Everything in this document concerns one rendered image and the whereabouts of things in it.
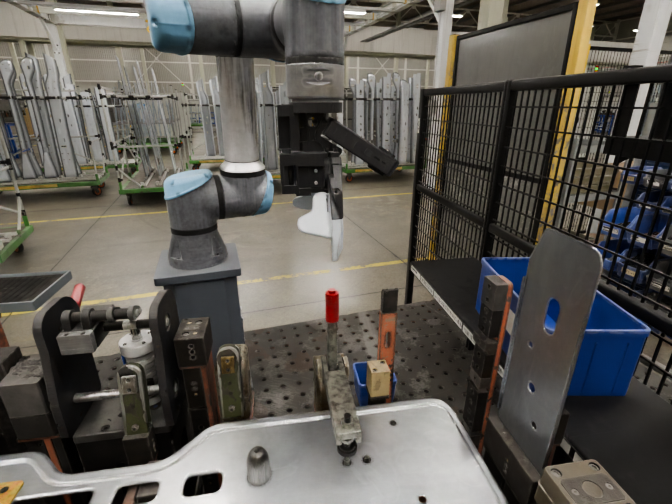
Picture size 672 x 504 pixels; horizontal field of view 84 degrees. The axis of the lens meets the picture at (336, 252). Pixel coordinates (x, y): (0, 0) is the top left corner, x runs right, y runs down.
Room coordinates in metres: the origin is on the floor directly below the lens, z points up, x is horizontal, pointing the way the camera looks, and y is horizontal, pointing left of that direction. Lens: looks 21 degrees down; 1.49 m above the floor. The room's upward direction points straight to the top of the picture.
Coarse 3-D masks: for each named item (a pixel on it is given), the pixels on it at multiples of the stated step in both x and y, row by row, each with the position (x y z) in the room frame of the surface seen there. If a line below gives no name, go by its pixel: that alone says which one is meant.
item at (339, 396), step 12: (324, 360) 0.54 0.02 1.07; (324, 372) 0.51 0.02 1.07; (336, 372) 0.51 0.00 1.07; (336, 384) 0.48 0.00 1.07; (348, 384) 0.48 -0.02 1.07; (336, 396) 0.45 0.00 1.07; (348, 396) 0.45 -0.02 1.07; (336, 408) 0.43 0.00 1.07; (348, 408) 0.43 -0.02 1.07; (336, 420) 0.41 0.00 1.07; (348, 420) 0.40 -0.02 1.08; (336, 432) 0.39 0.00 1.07; (348, 432) 0.39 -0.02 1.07; (360, 432) 0.39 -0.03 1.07; (336, 444) 0.38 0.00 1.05; (348, 444) 0.39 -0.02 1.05; (348, 456) 0.39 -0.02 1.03
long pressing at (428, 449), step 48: (240, 432) 0.45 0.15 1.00; (288, 432) 0.45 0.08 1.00; (384, 432) 0.45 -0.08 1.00; (432, 432) 0.45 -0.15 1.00; (0, 480) 0.37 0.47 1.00; (48, 480) 0.37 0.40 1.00; (96, 480) 0.37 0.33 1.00; (144, 480) 0.37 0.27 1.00; (240, 480) 0.37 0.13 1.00; (288, 480) 0.37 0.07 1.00; (336, 480) 0.37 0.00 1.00; (384, 480) 0.37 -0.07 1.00; (432, 480) 0.37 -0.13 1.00; (480, 480) 0.37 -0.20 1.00
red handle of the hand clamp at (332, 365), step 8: (328, 296) 0.53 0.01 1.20; (336, 296) 0.53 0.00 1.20; (328, 304) 0.53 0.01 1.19; (336, 304) 0.53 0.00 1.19; (328, 312) 0.53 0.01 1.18; (336, 312) 0.53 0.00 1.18; (328, 320) 0.53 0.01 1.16; (336, 320) 0.53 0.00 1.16; (328, 328) 0.53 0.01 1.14; (336, 328) 0.53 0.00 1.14; (328, 336) 0.53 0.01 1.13; (336, 336) 0.53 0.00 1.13; (328, 344) 0.53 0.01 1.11; (336, 344) 0.53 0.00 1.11; (328, 352) 0.53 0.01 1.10; (336, 352) 0.53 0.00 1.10; (328, 360) 0.53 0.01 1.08; (336, 360) 0.53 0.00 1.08; (328, 368) 0.53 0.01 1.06; (336, 368) 0.53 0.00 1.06
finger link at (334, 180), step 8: (336, 168) 0.50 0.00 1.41; (328, 176) 0.50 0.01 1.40; (336, 176) 0.49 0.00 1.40; (328, 184) 0.50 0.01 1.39; (336, 184) 0.48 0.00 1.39; (328, 192) 0.50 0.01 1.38; (336, 192) 0.49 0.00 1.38; (336, 200) 0.47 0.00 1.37; (336, 208) 0.48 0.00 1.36; (336, 216) 0.47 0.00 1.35
